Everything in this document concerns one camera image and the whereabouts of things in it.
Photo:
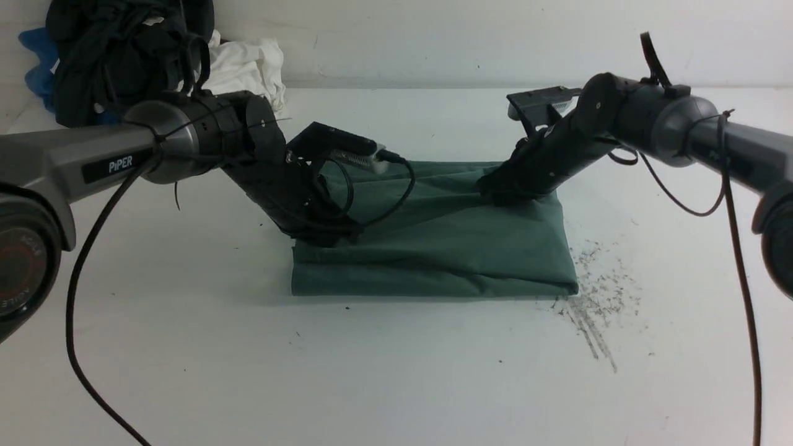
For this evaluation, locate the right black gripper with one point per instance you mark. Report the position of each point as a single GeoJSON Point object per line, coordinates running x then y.
{"type": "Point", "coordinates": [536, 168]}

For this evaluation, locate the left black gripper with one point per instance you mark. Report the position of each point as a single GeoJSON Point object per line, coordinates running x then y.
{"type": "Point", "coordinates": [296, 197]}

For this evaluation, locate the green long sleeve shirt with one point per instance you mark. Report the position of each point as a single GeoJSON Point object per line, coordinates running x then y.
{"type": "Point", "coordinates": [446, 241]}

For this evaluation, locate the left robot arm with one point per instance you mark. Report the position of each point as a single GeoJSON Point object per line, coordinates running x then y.
{"type": "Point", "coordinates": [165, 140]}

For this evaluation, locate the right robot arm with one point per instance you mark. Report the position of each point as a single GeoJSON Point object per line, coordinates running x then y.
{"type": "Point", "coordinates": [569, 129]}

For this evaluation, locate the white garment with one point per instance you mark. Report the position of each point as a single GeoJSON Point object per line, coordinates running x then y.
{"type": "Point", "coordinates": [253, 66]}

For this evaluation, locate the black garment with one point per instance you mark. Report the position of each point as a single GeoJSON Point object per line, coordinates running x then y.
{"type": "Point", "coordinates": [115, 54]}

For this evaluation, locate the blue garment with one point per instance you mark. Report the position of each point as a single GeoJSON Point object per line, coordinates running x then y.
{"type": "Point", "coordinates": [37, 68]}

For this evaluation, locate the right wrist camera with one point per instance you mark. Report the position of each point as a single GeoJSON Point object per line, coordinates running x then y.
{"type": "Point", "coordinates": [540, 108]}

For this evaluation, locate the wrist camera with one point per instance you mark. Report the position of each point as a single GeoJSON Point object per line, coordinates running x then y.
{"type": "Point", "coordinates": [540, 108]}
{"type": "Point", "coordinates": [324, 142]}

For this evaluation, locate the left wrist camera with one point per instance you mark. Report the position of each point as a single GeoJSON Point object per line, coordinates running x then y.
{"type": "Point", "coordinates": [324, 142]}

